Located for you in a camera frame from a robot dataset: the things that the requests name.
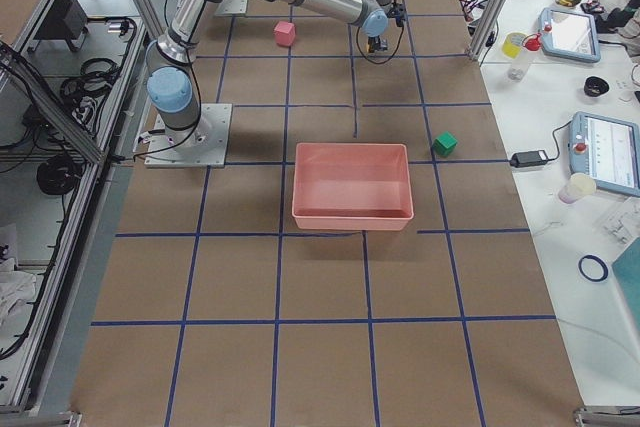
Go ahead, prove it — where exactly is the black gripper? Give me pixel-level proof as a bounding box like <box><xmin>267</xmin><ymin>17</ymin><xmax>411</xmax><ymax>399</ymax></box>
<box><xmin>387</xmin><ymin>2</ymin><xmax>405</xmax><ymax>26</ymax></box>

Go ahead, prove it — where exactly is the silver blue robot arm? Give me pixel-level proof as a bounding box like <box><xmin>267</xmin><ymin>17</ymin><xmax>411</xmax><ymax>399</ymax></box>
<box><xmin>146</xmin><ymin>0</ymin><xmax>406</xmax><ymax>149</ymax></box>

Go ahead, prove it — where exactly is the pink foam cube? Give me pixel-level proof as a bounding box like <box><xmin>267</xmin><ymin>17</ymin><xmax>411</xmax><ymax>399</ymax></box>
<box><xmin>273</xmin><ymin>21</ymin><xmax>296</xmax><ymax>47</ymax></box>

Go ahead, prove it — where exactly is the yellow tape roll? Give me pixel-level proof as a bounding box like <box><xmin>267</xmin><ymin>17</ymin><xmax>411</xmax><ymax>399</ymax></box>
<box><xmin>501</xmin><ymin>32</ymin><xmax>527</xmax><ymax>59</ymax></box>

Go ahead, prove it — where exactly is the clear plastic bottle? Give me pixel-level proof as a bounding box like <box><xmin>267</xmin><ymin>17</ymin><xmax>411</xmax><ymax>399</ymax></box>
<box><xmin>507</xmin><ymin>33</ymin><xmax>542</xmax><ymax>81</ymax></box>

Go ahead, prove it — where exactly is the green foam cube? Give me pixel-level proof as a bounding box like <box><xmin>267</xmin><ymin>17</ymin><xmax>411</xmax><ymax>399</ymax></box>
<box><xmin>432</xmin><ymin>131</ymin><xmax>458</xmax><ymax>157</ymax></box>

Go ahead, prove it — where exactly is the far teach pendant tablet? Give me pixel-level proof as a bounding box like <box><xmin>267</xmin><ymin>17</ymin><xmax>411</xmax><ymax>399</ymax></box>
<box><xmin>539</xmin><ymin>7</ymin><xmax>601</xmax><ymax>63</ymax></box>

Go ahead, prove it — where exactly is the teach pendant tablet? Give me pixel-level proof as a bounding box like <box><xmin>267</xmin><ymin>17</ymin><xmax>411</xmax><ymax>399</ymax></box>
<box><xmin>568</xmin><ymin>111</ymin><xmax>639</xmax><ymax>197</ymax></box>
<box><xmin>539</xmin><ymin>7</ymin><xmax>601</xmax><ymax>63</ymax></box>

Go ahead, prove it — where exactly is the pink plastic bin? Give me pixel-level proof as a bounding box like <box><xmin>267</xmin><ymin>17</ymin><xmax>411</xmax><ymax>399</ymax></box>
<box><xmin>292</xmin><ymin>142</ymin><xmax>414</xmax><ymax>231</ymax></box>

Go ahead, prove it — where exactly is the black power adapter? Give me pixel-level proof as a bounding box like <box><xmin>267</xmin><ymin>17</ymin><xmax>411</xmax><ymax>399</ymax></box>
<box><xmin>509</xmin><ymin>150</ymin><xmax>550</xmax><ymax>168</ymax></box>

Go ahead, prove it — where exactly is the black round cap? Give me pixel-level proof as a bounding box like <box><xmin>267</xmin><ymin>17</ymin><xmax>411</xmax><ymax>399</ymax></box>
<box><xmin>583</xmin><ymin>76</ymin><xmax>610</xmax><ymax>98</ymax></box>

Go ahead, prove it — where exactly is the translucent plastic cup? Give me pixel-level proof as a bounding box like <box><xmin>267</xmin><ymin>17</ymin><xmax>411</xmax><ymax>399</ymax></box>
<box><xmin>558</xmin><ymin>173</ymin><xmax>597</xmax><ymax>204</ymax></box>

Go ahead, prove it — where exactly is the near teach pendant tablet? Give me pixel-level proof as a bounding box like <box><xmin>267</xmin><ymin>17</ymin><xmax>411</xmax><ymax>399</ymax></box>
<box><xmin>568</xmin><ymin>111</ymin><xmax>639</xmax><ymax>197</ymax></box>

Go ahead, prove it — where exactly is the clear plastic bag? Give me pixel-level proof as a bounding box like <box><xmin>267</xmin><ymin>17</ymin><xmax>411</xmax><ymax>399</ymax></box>
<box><xmin>595</xmin><ymin>197</ymin><xmax>639</xmax><ymax>244</ymax></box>

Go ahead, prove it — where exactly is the teal book corner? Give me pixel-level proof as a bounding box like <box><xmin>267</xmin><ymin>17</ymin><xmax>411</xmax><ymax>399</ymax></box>
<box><xmin>612</xmin><ymin>238</ymin><xmax>640</xmax><ymax>324</ymax></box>

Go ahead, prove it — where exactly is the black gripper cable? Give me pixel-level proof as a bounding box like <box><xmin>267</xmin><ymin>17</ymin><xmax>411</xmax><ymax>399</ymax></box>
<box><xmin>355</xmin><ymin>0</ymin><xmax>405</xmax><ymax>65</ymax></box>

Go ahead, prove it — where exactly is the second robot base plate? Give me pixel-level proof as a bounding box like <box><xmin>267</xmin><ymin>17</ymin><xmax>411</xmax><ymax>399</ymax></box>
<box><xmin>215</xmin><ymin>0</ymin><xmax>248</xmax><ymax>17</ymax></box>

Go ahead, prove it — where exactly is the robot arm base plate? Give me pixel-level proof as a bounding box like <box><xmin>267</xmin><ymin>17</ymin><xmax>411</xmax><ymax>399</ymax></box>
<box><xmin>144</xmin><ymin>103</ymin><xmax>232</xmax><ymax>168</ymax></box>

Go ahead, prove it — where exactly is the blue tape ring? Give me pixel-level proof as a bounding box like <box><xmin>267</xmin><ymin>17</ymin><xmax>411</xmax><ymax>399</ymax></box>
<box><xmin>578</xmin><ymin>255</ymin><xmax>610</xmax><ymax>283</ymax></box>

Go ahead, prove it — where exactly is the left aluminium frame rail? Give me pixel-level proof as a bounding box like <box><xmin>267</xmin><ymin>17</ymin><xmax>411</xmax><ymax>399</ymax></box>
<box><xmin>1</xmin><ymin>0</ymin><xmax>149</xmax><ymax>421</ymax></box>

